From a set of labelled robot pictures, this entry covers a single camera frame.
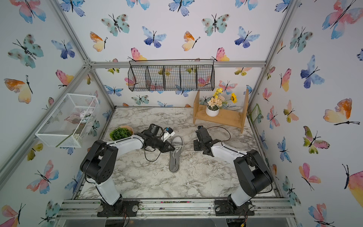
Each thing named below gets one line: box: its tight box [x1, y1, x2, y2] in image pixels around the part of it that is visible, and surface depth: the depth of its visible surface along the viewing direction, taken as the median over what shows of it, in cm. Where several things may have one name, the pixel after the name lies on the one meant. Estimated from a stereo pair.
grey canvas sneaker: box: [169, 135, 184, 174], surface depth 90 cm
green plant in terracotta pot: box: [109, 125, 134, 141], surface depth 91 cm
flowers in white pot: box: [205, 87, 238, 117], surface depth 95 cm
